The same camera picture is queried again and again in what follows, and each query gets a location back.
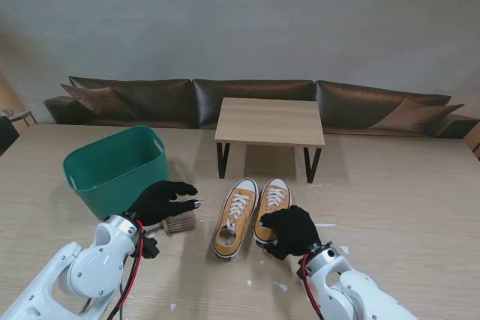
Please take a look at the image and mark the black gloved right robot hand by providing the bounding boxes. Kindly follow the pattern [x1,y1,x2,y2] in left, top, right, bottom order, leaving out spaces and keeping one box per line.
[258,205,323,262]

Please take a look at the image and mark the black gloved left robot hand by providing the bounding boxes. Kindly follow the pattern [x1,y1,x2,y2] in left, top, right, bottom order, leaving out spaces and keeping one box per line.
[125,180,203,228]

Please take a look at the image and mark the yellow canvas sneaker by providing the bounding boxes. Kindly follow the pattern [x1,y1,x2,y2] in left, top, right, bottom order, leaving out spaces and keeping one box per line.
[212,178,260,260]
[253,178,293,250]

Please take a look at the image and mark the brown bristle shoe brush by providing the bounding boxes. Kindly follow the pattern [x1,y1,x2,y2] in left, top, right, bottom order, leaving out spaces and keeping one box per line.
[144,213,197,237]

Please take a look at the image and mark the green plastic basket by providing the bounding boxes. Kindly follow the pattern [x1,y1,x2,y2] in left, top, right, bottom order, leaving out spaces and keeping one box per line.
[62,125,169,220]

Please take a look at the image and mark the dark brown leather sofa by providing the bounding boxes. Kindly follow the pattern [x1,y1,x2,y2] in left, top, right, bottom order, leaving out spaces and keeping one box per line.
[43,75,480,139]

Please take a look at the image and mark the small wooden black-legged table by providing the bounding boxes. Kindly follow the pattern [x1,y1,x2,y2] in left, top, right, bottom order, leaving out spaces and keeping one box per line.
[214,97,326,184]

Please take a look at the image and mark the small background side table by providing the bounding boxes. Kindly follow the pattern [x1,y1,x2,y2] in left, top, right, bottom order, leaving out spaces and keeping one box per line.
[0,109,38,128]

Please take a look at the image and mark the light wooden furniture piece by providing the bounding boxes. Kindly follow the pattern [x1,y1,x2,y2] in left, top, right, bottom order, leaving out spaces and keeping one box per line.
[463,124,480,160]

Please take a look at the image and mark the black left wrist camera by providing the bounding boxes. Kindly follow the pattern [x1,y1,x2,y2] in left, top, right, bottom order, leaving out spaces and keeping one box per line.
[142,235,161,259]

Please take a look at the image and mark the red black right arm cable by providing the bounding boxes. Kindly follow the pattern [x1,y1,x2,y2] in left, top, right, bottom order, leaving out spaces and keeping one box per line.
[299,254,327,320]

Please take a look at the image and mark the red black arm cable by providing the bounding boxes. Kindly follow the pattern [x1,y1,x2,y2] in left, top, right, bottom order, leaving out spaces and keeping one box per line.
[106,222,147,320]
[299,254,327,320]

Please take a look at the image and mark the red black left arm cable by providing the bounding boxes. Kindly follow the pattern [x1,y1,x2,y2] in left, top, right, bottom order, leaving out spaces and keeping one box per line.
[106,222,147,320]

